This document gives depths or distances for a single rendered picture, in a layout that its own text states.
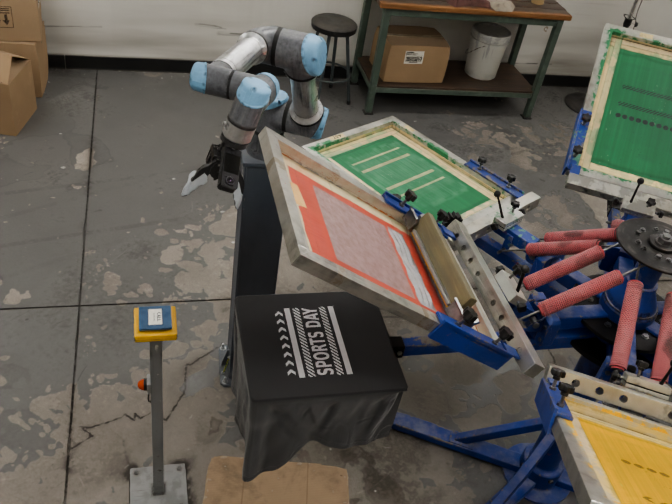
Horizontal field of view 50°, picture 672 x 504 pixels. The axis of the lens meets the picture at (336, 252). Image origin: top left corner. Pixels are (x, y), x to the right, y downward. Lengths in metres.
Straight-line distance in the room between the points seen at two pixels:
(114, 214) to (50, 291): 0.70
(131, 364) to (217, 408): 0.47
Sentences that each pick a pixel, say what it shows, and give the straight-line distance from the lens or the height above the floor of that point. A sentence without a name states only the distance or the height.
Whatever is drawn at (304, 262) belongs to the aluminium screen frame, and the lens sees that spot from 1.68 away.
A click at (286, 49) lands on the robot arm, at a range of 2.18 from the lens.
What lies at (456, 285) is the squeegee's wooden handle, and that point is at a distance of 2.12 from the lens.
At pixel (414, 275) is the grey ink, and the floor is 1.26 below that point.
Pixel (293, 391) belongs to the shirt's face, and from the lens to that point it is 2.17.
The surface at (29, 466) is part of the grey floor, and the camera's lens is 3.22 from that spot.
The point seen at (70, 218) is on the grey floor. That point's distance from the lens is 4.35.
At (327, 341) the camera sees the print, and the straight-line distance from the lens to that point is 2.32.
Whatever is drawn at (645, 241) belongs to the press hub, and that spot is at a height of 1.31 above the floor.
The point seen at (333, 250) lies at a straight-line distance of 1.89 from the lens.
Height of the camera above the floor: 2.61
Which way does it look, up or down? 39 degrees down
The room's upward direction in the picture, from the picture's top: 11 degrees clockwise
